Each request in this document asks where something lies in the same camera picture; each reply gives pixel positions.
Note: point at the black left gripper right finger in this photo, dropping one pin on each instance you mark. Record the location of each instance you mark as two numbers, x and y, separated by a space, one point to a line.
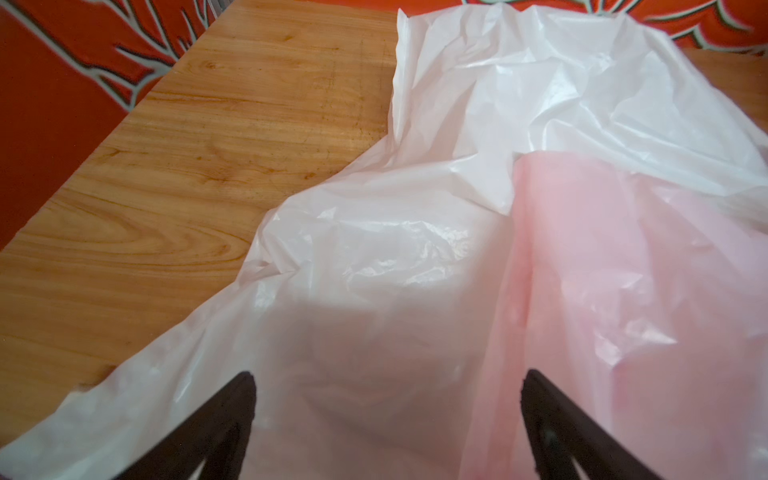
566 443

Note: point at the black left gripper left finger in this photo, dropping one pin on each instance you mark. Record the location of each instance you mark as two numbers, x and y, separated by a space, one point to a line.
212 441

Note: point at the plain pink plastic bag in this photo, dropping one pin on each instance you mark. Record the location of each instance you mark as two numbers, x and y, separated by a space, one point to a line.
646 305

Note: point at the white plastic bag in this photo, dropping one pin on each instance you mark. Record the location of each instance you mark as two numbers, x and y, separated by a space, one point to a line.
364 306

